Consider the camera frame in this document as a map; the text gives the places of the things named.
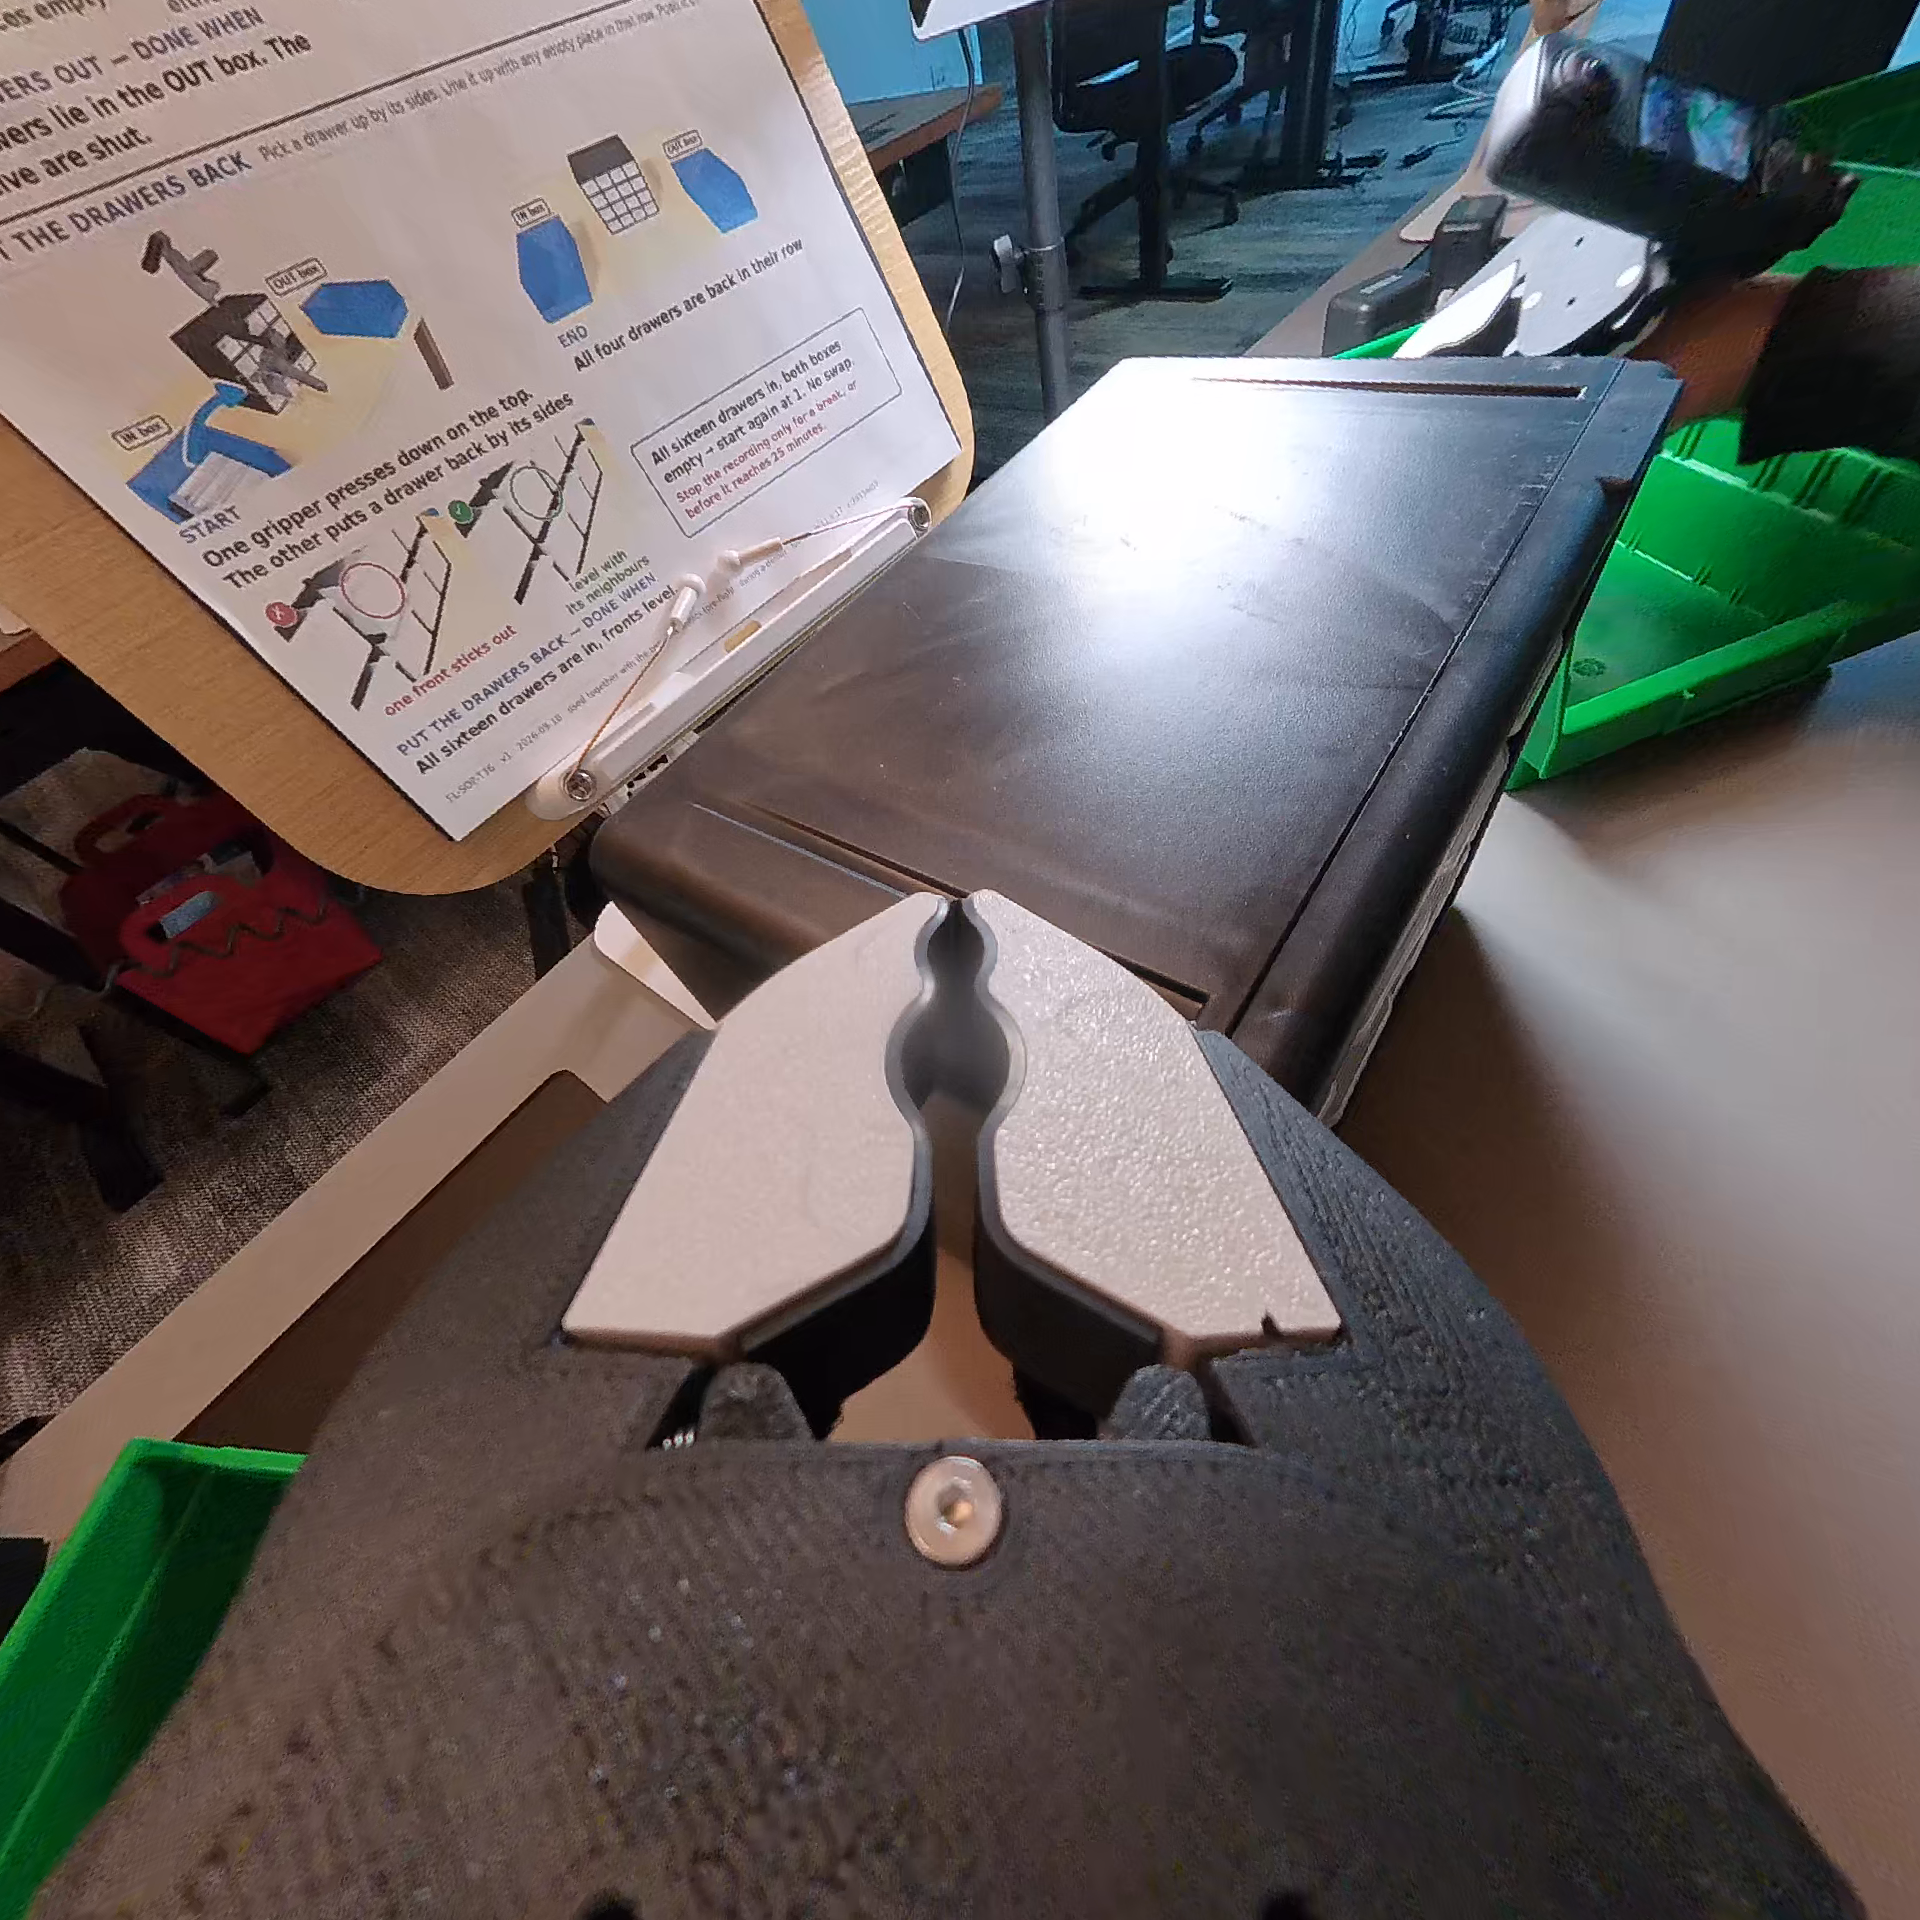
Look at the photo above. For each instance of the printed instruction sheet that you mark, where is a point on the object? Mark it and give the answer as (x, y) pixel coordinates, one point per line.
(449, 377)

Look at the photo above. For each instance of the black box device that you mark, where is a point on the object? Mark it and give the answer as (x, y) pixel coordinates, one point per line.
(1380, 307)

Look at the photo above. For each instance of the black drawer cabinet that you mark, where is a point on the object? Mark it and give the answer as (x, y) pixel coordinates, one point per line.
(1200, 677)

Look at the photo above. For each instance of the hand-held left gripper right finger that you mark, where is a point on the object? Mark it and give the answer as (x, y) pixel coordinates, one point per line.
(1154, 1185)

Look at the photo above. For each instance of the white desk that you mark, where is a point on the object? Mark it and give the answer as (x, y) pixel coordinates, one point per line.
(1650, 1125)

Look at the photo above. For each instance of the green plastic bin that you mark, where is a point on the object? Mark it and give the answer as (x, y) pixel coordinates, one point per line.
(1724, 601)
(104, 1577)

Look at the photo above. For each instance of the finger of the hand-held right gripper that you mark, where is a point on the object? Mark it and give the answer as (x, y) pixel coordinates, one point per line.
(1463, 324)
(1589, 294)

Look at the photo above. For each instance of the wooden background desk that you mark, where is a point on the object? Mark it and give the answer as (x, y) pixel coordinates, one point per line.
(924, 127)

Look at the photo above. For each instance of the black office chair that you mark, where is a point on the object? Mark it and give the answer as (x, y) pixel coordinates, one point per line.
(1154, 67)

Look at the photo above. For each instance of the red bag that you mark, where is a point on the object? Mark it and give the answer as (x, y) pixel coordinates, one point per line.
(224, 931)

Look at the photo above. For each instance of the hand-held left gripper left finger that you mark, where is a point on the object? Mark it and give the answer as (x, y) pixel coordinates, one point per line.
(782, 1169)

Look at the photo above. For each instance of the person's right forearm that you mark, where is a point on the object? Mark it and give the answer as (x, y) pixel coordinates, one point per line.
(1843, 368)

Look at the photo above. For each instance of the person's right hand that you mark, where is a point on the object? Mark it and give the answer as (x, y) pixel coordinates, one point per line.
(1709, 344)

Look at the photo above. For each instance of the instruction sheet on clipboard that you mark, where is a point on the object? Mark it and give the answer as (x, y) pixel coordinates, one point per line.
(122, 601)

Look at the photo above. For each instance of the grey metal desk leg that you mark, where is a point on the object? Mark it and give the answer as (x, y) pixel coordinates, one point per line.
(1043, 149)

